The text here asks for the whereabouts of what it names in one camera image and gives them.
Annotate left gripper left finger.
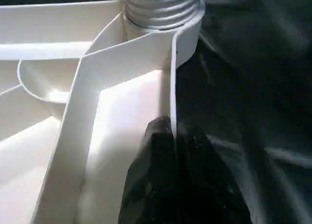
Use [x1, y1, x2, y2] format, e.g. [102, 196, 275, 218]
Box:
[117, 115, 178, 224]

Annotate white plastic table top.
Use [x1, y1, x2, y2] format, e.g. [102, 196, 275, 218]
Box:
[0, 0, 201, 224]

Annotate white plastic table leg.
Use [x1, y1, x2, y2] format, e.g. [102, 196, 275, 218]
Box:
[121, 0, 204, 31]

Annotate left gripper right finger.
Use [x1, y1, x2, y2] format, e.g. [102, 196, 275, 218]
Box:
[176, 122, 253, 224]

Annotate black work mat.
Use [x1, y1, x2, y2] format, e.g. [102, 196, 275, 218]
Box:
[0, 0, 312, 224]

